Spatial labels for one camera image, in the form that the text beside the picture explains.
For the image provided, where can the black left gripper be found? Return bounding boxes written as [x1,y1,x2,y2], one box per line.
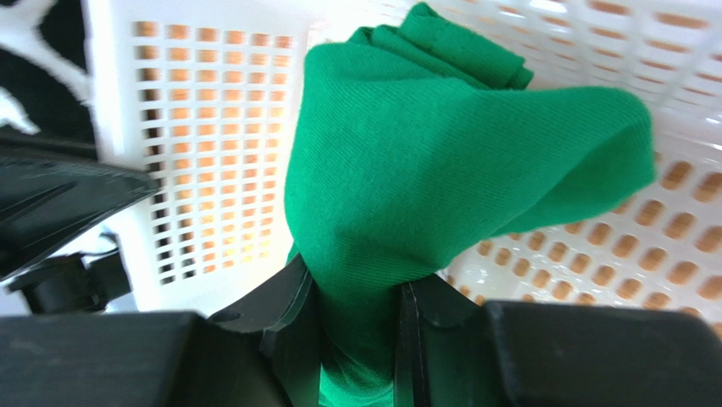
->
[1,127,159,280]

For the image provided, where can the zebra striped pillow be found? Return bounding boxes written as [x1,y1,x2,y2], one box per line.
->
[1,1,95,144]

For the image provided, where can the white plastic basket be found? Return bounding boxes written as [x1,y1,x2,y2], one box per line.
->
[84,1,721,330]

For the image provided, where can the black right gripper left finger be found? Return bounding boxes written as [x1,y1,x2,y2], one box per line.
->
[1,256,320,406]

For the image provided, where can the green t shirt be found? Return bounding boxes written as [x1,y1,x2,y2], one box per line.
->
[285,3,656,406]

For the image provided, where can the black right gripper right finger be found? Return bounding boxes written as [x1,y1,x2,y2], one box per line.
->
[394,276,721,406]

